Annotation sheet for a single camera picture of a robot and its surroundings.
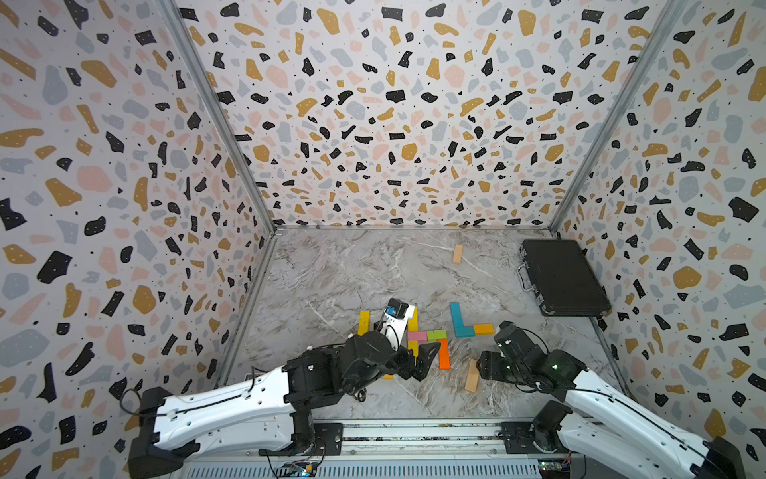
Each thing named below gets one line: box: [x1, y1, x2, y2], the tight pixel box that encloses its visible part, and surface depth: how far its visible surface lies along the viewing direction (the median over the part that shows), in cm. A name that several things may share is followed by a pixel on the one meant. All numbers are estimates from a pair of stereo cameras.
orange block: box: [437, 339, 451, 371], surface depth 89 cm
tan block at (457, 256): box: [452, 243, 464, 265], surface depth 115 cm
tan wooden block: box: [464, 359, 480, 394], surface depth 85 cm
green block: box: [426, 329, 447, 343], surface depth 94 cm
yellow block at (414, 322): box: [407, 305, 420, 333], surface depth 95 cm
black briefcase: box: [516, 239, 612, 318], surface depth 103 cm
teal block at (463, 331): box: [452, 321, 475, 338], surface depth 95 cm
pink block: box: [406, 331, 428, 343], surface depth 93 cm
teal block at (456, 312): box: [448, 301, 464, 338], surface depth 99 cm
